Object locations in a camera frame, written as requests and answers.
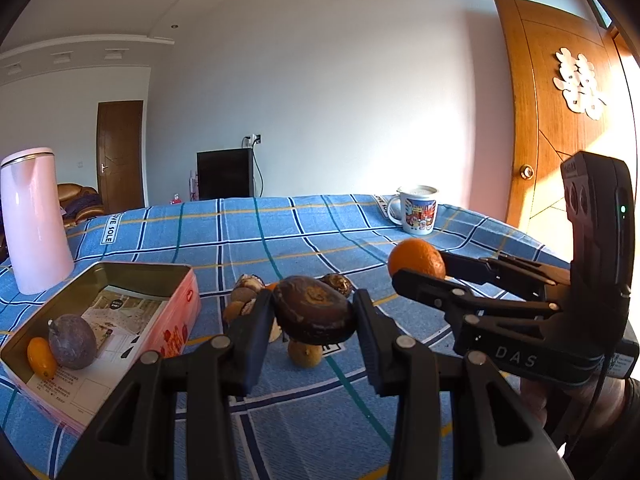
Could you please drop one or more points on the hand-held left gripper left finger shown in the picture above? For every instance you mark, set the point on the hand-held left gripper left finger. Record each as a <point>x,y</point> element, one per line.
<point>250,345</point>

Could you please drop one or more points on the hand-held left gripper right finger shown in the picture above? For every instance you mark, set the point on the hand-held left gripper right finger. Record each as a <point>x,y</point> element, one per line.
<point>371,345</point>

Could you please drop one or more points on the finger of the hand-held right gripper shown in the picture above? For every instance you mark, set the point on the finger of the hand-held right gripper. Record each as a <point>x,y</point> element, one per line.
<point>515,272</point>
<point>430,292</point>

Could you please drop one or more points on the orange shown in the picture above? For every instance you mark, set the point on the orange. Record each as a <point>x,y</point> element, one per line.
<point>415,257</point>

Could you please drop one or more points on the brown and cream fruit shell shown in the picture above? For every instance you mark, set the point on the brown and cream fruit shell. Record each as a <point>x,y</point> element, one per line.
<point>247,282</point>

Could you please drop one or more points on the dark brown wrinkled fruit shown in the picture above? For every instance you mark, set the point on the dark brown wrinkled fruit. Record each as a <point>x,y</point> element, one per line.
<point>312,310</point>

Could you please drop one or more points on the brown round patterned fruit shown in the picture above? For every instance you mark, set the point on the brown round patterned fruit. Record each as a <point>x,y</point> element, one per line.
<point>340,284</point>

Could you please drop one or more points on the pink tin box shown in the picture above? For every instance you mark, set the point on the pink tin box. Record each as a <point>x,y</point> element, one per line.
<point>170,320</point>

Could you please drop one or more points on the person's right hand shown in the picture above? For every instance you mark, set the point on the person's right hand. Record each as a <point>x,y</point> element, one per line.
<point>537,400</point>

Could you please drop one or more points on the cream fruit piece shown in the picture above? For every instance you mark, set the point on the cream fruit piece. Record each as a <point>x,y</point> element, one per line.
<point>275,331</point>

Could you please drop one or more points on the tan brown fruit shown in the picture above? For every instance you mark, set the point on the tan brown fruit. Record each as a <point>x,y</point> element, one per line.
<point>235,310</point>

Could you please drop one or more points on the yellowish brown round fruit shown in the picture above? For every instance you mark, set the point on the yellowish brown round fruit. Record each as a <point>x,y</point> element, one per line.
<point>305,356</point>

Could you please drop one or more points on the white printed mug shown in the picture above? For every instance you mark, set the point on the white printed mug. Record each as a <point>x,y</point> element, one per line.
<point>417,212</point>

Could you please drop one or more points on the brass door knob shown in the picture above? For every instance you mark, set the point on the brass door knob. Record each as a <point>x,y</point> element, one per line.
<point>526,171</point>

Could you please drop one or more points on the blue plaid tablecloth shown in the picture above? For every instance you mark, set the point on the blue plaid tablecloth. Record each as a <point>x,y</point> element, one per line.
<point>300,230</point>

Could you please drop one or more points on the printed paper leaflet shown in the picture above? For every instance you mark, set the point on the printed paper leaflet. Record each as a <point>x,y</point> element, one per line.
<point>125,315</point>

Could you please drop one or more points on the orange wooden door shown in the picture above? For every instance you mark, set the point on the orange wooden door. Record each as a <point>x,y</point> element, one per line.
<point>540,110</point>

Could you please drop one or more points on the white paper cut decoration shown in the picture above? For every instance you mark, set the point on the white paper cut decoration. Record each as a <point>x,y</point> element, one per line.
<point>580,85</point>

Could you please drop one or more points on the black television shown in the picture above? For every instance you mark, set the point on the black television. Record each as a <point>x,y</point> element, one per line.
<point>225,175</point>

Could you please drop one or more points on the purple passion fruit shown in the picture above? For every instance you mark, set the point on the purple passion fruit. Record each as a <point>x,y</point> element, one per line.
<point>72,342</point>

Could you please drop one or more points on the small orange kumquat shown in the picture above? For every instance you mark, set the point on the small orange kumquat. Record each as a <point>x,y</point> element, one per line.
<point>41,357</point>

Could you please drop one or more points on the purple cloth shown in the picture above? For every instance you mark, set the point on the purple cloth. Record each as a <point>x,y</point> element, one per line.
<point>82,205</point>

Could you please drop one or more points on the dark brown door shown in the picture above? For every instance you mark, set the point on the dark brown door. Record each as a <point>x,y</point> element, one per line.
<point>120,155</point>

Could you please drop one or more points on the transom window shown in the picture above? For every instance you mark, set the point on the transom window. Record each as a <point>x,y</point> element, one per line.
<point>600,7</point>

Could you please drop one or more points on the brown leather armchair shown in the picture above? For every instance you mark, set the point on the brown leather armchair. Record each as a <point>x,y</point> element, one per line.
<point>75,190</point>

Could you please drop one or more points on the pink electric kettle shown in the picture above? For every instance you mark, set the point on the pink electric kettle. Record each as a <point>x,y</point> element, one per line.
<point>35,225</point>

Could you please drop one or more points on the white ceiling vent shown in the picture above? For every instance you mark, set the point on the white ceiling vent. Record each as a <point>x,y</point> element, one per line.
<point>116,52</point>
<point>62,56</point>
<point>12,66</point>

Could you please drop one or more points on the wall outlet with charger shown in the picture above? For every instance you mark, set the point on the wall outlet with charger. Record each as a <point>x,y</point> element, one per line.
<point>251,139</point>

